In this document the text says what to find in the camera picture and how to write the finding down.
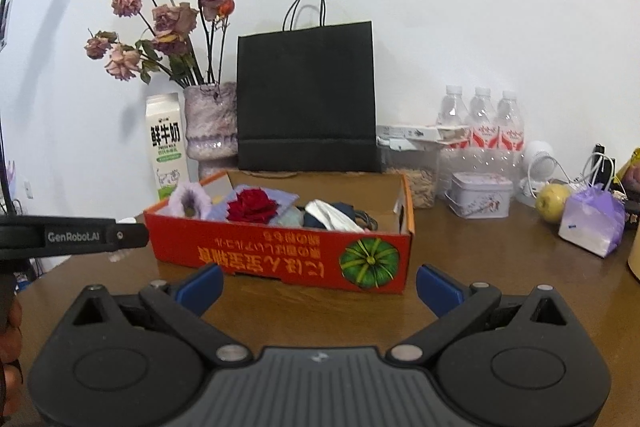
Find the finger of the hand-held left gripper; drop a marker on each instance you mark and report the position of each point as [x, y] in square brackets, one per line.
[132, 237]

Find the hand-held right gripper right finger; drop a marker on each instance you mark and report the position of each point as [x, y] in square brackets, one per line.
[436, 288]

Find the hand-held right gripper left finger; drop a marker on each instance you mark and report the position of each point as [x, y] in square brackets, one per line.
[202, 288]

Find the yellow white plush toy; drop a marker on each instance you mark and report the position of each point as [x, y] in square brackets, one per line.
[177, 199]

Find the red cardboard box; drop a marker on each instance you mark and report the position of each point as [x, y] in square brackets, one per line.
[280, 259]

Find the red artificial rose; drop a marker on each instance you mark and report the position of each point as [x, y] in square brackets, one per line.
[252, 204]

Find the purple knitted pouch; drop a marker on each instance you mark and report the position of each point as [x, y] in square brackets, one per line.
[287, 198]

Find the navy zip case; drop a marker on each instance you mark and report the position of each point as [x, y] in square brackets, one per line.
[311, 222]

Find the white cloth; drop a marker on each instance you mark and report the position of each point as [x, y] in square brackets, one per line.
[330, 214]

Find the person's left hand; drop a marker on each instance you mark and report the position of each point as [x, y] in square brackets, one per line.
[11, 322]

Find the white printed tin box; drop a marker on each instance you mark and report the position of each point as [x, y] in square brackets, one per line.
[480, 199]

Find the white green milk carton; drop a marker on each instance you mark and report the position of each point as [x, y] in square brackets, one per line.
[165, 142]

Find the clear jar of oats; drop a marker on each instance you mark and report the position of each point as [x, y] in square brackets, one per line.
[420, 187]

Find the purple textured vase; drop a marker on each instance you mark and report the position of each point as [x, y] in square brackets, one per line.
[210, 122]

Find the flat white carton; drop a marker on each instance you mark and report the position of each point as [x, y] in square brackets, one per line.
[405, 132]

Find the small white fan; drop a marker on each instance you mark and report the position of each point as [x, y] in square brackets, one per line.
[540, 162]

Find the purple tissue pack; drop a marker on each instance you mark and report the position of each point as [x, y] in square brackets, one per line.
[590, 222]

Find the black phone charger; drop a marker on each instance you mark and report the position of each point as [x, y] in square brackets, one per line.
[600, 167]

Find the black paper bag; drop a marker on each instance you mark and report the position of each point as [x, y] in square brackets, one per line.
[305, 97]

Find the white wall socket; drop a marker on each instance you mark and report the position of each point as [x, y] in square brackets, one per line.
[29, 189]

